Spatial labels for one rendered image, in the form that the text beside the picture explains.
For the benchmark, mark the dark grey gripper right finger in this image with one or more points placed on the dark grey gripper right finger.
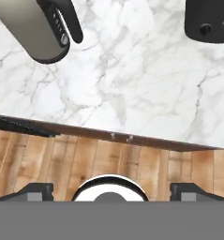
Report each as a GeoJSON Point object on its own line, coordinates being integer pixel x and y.
{"type": "Point", "coordinates": [186, 191]}

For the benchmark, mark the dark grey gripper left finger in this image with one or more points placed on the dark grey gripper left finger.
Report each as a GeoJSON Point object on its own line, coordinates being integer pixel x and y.
{"type": "Point", "coordinates": [38, 191]}

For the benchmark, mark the white and black round thing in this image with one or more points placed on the white and black round thing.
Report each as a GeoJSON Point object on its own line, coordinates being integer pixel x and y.
{"type": "Point", "coordinates": [85, 193]}

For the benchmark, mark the black dishwasher front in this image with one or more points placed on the black dishwasher front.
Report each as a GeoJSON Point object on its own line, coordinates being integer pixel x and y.
{"type": "Point", "coordinates": [19, 126]}

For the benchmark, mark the dark brown cupboard run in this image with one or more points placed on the dark brown cupboard run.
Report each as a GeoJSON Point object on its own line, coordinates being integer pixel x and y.
{"type": "Point", "coordinates": [122, 140]}

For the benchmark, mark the silver and black electric kettle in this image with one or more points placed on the silver and black electric kettle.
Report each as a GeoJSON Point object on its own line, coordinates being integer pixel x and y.
{"type": "Point", "coordinates": [41, 28]}

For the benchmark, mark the black toaster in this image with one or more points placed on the black toaster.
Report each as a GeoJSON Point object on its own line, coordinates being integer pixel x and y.
{"type": "Point", "coordinates": [208, 22]}

